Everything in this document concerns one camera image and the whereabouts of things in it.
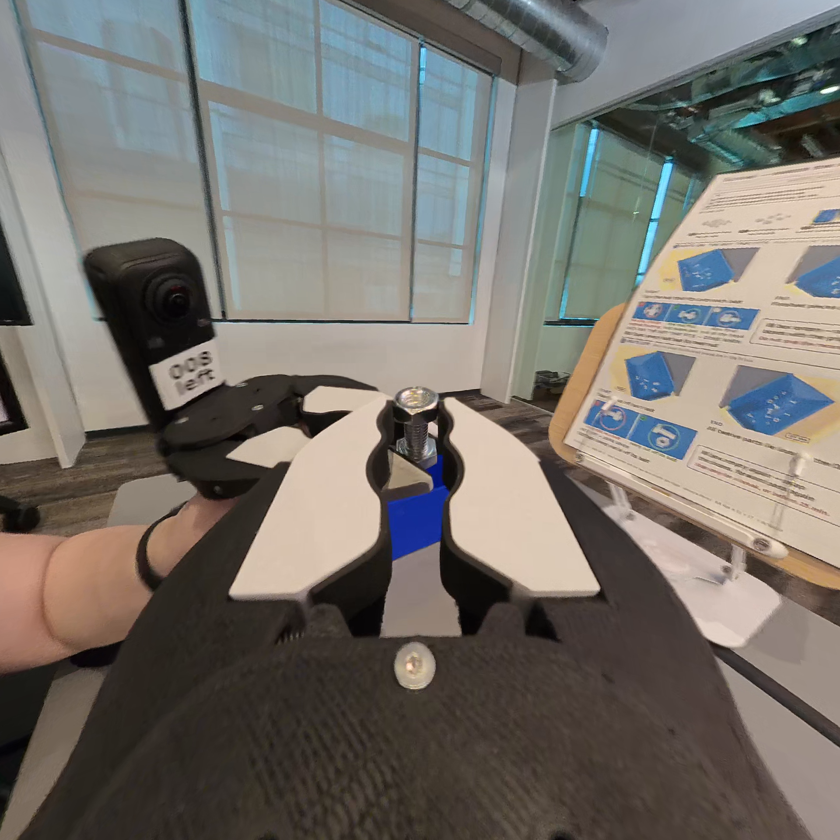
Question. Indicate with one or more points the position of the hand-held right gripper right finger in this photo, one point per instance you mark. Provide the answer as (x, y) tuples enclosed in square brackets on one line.
[(518, 512)]

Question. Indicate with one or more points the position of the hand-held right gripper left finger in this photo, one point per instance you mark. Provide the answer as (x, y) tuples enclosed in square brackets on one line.
[(308, 512)]

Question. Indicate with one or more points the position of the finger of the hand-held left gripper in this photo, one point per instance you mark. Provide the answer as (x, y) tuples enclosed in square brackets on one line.
[(341, 399), (269, 446)]

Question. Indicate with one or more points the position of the steel hex nut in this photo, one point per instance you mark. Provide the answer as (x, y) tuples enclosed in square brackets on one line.
[(403, 413)]

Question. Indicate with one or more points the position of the thick steel bolt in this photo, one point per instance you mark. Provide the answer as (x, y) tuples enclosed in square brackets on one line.
[(415, 436)]

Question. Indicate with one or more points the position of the blue plastic bin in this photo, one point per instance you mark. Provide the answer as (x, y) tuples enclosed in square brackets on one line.
[(413, 525)]

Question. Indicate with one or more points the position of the person's left forearm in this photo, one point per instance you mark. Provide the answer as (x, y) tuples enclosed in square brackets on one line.
[(65, 590)]

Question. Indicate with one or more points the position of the person's left hand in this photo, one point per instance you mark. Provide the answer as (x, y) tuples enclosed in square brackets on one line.
[(187, 531)]

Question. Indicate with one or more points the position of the wooden display board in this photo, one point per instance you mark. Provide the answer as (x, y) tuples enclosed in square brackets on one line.
[(577, 394)]

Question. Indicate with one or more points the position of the large window with blinds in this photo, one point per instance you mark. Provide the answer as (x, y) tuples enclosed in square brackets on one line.
[(275, 197)]

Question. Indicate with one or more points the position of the black chair caster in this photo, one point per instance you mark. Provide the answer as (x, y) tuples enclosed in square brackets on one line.
[(19, 515)]

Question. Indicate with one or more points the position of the white board stand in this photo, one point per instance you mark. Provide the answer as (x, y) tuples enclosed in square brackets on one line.
[(722, 604)]

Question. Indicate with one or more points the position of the printed instruction sheet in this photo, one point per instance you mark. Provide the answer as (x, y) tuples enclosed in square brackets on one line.
[(722, 367)]

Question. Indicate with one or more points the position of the glass partition window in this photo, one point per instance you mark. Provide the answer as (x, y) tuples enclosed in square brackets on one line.
[(610, 229)]

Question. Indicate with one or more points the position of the black framed wall panel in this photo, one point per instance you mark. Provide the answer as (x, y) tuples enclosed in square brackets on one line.
[(8, 400), (10, 282)]

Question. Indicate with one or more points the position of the silver ventilation duct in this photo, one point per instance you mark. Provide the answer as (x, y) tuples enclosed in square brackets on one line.
[(544, 33)]

